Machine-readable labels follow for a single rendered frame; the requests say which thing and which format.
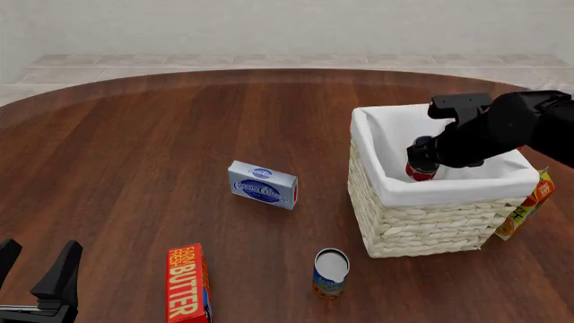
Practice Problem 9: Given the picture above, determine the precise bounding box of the white woven basket with liner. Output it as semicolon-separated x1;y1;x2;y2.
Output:
346;102;542;260

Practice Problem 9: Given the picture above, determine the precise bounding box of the orange juice carton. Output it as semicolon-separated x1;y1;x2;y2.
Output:
493;166;556;242

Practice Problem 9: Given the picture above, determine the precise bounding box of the red butter box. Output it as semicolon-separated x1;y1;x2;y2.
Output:
166;242;214;323

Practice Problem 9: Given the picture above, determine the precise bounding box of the blue cream cheese box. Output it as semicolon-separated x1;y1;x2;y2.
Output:
227;159;300;212

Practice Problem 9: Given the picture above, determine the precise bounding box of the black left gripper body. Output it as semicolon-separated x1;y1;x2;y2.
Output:
0;300;80;323

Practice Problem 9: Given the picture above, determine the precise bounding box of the blue and orange tin can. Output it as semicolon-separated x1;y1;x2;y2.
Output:
311;248;351;301

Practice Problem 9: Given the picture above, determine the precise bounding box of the red tomato sauce can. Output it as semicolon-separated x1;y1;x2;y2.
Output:
404;161;439;183

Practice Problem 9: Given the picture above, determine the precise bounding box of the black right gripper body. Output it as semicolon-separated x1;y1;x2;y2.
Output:
406;135;443;175

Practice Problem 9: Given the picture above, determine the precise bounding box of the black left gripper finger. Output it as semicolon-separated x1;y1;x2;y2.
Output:
30;240;84;307
0;238;23;293

